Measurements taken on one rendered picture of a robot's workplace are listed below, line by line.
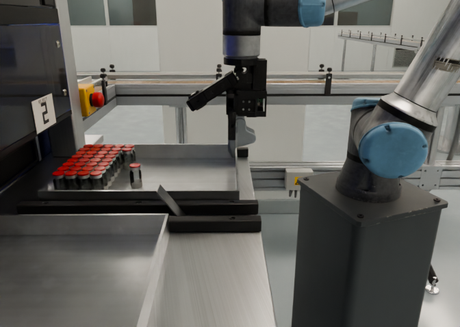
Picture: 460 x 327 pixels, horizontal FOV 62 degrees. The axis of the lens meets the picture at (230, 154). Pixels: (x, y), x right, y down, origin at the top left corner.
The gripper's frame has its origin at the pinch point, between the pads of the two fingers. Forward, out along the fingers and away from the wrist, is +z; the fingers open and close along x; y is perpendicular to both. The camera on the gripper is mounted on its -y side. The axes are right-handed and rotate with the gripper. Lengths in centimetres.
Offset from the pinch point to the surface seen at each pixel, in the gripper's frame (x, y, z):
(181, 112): 86, -20, 11
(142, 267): -36.5, -12.1, 3.5
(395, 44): 428, 219, 2
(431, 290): 65, 94, 90
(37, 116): -9.8, -35.5, -10.2
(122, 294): -41.8, -13.4, 3.5
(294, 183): 80, 30, 43
